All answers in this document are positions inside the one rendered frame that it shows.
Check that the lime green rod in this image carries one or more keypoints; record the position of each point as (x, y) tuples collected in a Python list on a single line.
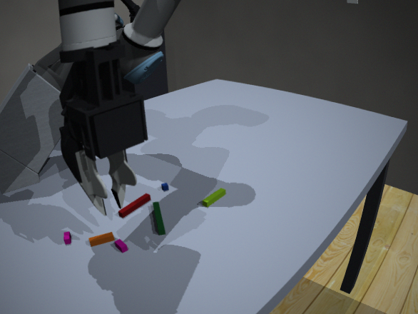
[(214, 197)]

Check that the magenta rod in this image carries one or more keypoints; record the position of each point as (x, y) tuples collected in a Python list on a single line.
[(67, 237), (121, 245)]

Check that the orange rod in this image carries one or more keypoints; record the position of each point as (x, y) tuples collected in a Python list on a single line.
[(100, 239)]

